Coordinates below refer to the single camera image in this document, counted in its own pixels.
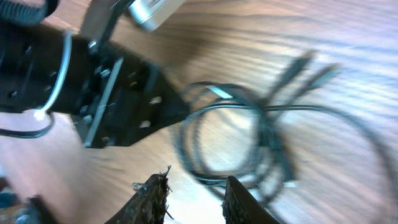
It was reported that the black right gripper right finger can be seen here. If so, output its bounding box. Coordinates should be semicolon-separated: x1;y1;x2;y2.
222;176;279;224

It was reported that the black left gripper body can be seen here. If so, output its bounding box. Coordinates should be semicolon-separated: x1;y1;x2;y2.
70;40;189;149

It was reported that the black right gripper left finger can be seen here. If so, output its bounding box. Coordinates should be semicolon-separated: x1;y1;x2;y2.
105;165;171;224

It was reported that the black USB cable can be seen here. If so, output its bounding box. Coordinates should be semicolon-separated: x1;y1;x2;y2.
174;49;398;224

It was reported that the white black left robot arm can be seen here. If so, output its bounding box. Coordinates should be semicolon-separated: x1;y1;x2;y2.
1;0;189;148

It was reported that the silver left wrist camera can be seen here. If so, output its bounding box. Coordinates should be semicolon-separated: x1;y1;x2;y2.
80;0;187;44

